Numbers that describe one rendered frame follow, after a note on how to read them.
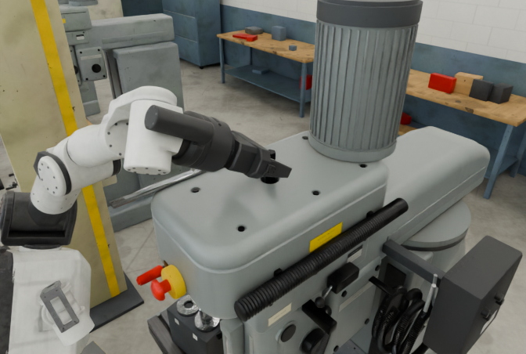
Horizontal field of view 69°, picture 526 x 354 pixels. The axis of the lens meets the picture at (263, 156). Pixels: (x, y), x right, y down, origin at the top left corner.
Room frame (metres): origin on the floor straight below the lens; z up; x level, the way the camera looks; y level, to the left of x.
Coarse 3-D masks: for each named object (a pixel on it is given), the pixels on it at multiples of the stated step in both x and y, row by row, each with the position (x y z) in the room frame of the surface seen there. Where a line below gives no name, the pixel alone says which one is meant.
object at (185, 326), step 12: (180, 300) 1.01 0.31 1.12; (192, 300) 1.01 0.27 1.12; (168, 312) 0.97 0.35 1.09; (180, 312) 0.95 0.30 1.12; (192, 312) 0.95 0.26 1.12; (180, 324) 0.93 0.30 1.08; (192, 324) 0.91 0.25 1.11; (204, 324) 0.90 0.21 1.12; (216, 324) 0.90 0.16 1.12; (180, 336) 0.94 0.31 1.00; (192, 336) 0.89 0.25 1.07; (204, 336) 0.86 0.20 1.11; (192, 348) 0.90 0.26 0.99; (204, 348) 0.85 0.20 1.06; (216, 348) 0.87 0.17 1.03
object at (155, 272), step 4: (156, 268) 0.58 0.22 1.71; (160, 268) 0.59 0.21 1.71; (148, 272) 0.57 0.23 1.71; (152, 272) 0.57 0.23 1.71; (156, 272) 0.58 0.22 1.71; (160, 272) 0.58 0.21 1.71; (140, 276) 0.56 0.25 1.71; (144, 276) 0.56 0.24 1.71; (148, 276) 0.56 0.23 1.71; (152, 276) 0.57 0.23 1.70; (156, 276) 0.57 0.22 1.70; (136, 280) 0.56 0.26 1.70; (140, 280) 0.55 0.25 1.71; (144, 280) 0.56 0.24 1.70; (148, 280) 0.56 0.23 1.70; (140, 284) 0.55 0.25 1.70
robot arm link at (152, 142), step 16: (144, 112) 0.50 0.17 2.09; (160, 112) 0.47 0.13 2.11; (176, 112) 0.49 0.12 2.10; (192, 112) 0.56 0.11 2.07; (128, 128) 0.50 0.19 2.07; (144, 128) 0.49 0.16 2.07; (160, 128) 0.46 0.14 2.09; (176, 128) 0.47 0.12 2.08; (192, 128) 0.49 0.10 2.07; (208, 128) 0.51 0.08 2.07; (128, 144) 0.48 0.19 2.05; (144, 144) 0.47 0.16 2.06; (160, 144) 0.48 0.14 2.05; (176, 144) 0.50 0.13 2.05; (192, 144) 0.51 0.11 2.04; (208, 144) 0.52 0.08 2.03; (128, 160) 0.46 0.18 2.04; (144, 160) 0.46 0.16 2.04; (160, 160) 0.47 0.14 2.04; (176, 160) 0.52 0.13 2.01; (192, 160) 0.51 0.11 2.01
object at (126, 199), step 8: (176, 176) 0.64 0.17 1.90; (184, 176) 0.64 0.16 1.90; (192, 176) 0.65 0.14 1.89; (160, 184) 0.62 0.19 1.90; (168, 184) 0.62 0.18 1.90; (136, 192) 0.59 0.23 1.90; (144, 192) 0.59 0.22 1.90; (152, 192) 0.60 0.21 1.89; (112, 200) 0.56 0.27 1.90; (120, 200) 0.56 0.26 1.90; (128, 200) 0.57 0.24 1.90
